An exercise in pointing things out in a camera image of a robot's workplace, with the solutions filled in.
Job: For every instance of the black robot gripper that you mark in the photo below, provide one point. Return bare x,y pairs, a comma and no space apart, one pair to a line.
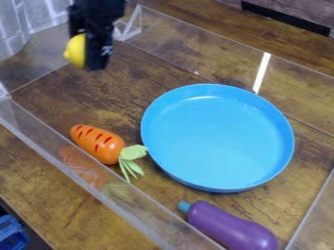
99,40

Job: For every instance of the yellow lemon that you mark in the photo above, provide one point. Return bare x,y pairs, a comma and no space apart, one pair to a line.
74,53

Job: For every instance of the blue round tray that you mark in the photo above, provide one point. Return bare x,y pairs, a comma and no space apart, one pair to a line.
217,137

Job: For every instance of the white curtain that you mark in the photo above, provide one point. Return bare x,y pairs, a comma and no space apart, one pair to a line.
23,17

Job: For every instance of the orange toy carrot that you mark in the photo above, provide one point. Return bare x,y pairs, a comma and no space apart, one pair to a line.
107,147

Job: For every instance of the dark baseboard strip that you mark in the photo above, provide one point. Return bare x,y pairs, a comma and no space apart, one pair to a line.
285,18

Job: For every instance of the blue object at corner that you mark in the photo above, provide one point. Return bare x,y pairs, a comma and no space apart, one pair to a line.
14,237

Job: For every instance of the purple toy eggplant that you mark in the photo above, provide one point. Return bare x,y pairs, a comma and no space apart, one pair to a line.
237,233

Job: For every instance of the clear acrylic enclosure wall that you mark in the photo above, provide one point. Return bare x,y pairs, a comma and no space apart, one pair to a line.
82,206

